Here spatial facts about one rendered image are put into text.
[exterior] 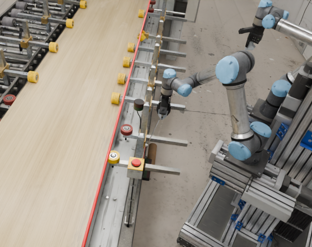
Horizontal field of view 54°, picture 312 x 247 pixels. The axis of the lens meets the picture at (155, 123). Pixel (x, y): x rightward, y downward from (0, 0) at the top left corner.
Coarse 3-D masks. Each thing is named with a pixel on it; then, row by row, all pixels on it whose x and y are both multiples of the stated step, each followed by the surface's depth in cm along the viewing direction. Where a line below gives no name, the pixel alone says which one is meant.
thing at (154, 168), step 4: (120, 160) 188; (124, 160) 189; (112, 164) 187; (116, 164) 187; (120, 164) 187; (124, 164) 187; (148, 164) 189; (148, 168) 187; (152, 168) 187; (156, 168) 187; (160, 168) 188; (164, 168) 188; (168, 168) 189; (172, 168) 189; (176, 168) 189; (160, 172) 189; (164, 172) 188; (168, 172) 188; (172, 172) 188; (176, 172) 187
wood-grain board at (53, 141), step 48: (96, 0) 350; (144, 0) 368; (96, 48) 274; (48, 96) 218; (96, 96) 224; (0, 144) 181; (48, 144) 185; (96, 144) 190; (0, 192) 158; (48, 192) 161; (0, 240) 140; (48, 240) 143
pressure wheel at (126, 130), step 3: (123, 126) 204; (126, 126) 204; (129, 126) 204; (120, 129) 202; (123, 129) 201; (126, 129) 202; (129, 129) 202; (132, 129) 203; (123, 132) 201; (126, 132) 200; (129, 132) 201; (126, 135) 202; (126, 138) 209
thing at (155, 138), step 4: (132, 132) 207; (124, 136) 206; (128, 136) 206; (132, 136) 206; (136, 136) 205; (148, 136) 206; (152, 136) 207; (156, 136) 207; (152, 140) 206; (156, 140) 206; (160, 140) 206; (164, 140) 206; (168, 140) 206; (172, 140) 206; (176, 140) 207; (180, 140) 207; (184, 140) 208; (172, 144) 207; (176, 144) 207; (180, 144) 207; (184, 144) 206
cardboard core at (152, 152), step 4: (152, 144) 310; (148, 148) 309; (152, 148) 305; (156, 148) 310; (148, 152) 303; (152, 152) 302; (148, 156) 299; (152, 156) 298; (152, 160) 294; (152, 164) 291
